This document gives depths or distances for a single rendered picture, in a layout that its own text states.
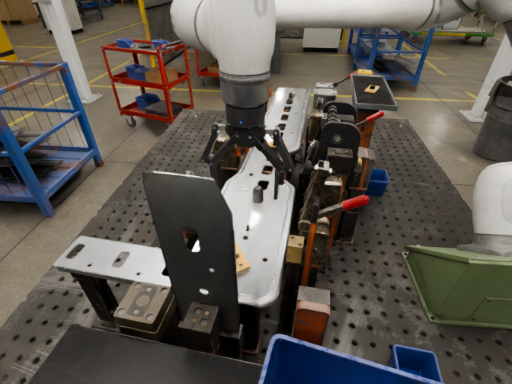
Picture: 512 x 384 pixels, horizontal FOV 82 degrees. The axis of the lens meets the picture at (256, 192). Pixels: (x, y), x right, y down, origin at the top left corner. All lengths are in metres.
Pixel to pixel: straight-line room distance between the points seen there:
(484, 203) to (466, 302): 0.30
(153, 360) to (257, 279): 0.25
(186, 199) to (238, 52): 0.25
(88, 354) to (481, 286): 0.90
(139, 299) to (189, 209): 0.26
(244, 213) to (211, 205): 0.44
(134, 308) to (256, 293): 0.23
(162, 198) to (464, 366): 0.90
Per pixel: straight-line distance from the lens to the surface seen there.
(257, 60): 0.52
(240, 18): 0.50
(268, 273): 0.68
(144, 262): 0.74
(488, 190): 1.12
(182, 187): 0.37
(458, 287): 0.97
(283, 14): 0.73
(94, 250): 0.81
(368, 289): 1.08
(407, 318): 1.06
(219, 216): 0.38
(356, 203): 0.67
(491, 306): 1.07
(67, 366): 0.62
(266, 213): 0.81
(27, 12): 14.43
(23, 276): 2.41
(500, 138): 3.70
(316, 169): 0.62
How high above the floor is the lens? 1.53
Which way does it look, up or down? 37 degrees down
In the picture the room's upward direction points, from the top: straight up
